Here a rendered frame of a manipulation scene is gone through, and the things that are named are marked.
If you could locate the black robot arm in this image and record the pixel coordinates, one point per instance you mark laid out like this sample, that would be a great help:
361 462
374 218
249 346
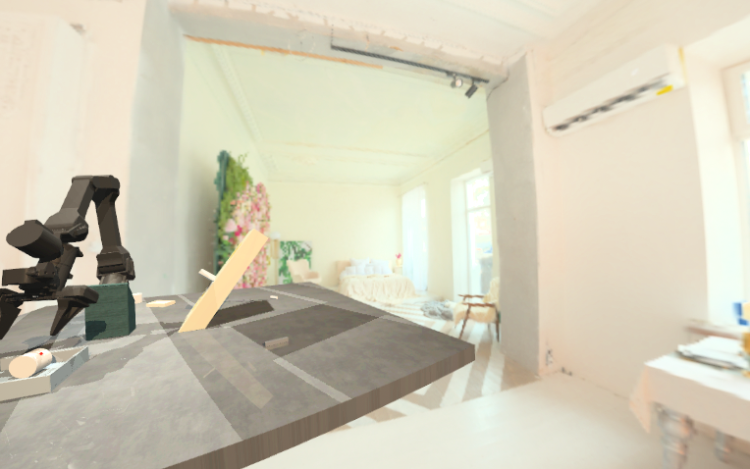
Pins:
51 242

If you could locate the white cylinder with two slots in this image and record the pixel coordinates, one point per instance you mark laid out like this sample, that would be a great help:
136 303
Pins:
30 363

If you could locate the cream service panel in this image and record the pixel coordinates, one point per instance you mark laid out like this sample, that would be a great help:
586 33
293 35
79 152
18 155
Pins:
206 307

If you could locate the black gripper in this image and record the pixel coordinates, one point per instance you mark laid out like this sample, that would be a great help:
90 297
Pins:
70 299

